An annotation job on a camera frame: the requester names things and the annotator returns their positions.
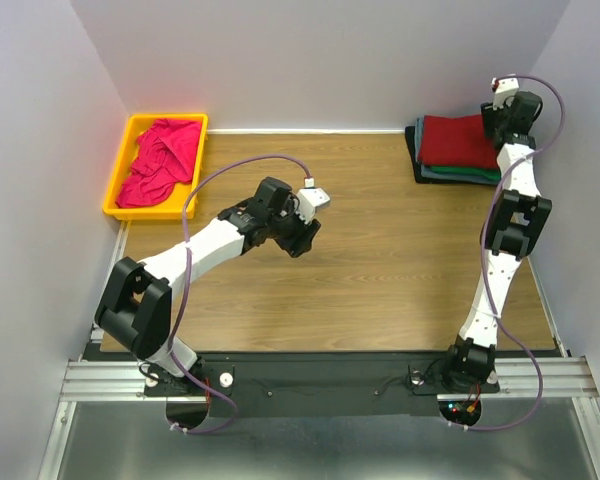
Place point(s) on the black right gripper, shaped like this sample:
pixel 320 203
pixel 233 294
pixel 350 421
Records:
pixel 487 115

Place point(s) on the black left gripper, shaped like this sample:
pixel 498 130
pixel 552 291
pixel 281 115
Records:
pixel 296 244

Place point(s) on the dark red t-shirt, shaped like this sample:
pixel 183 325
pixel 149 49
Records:
pixel 456 142

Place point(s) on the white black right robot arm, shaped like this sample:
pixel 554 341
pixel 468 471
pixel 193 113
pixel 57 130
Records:
pixel 515 221

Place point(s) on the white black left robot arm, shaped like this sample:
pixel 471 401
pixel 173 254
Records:
pixel 136 305

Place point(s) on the folded green t-shirt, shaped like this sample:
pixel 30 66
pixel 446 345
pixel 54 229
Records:
pixel 460 172

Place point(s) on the folded black t-shirt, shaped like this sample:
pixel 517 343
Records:
pixel 419 179

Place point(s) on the pink t-shirt in bin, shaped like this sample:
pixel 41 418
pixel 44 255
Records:
pixel 166 156

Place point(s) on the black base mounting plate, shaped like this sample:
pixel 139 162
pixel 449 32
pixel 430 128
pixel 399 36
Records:
pixel 269 385

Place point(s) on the yellow plastic bin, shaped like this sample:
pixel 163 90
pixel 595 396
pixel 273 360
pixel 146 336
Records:
pixel 170 208

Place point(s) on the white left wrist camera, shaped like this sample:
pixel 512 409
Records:
pixel 308 202

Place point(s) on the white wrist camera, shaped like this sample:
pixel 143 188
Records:
pixel 308 202
pixel 503 88

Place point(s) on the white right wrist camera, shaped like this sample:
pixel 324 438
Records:
pixel 503 88

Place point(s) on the aluminium extrusion rail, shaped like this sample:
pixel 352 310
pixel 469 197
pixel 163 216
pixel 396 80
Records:
pixel 121 381

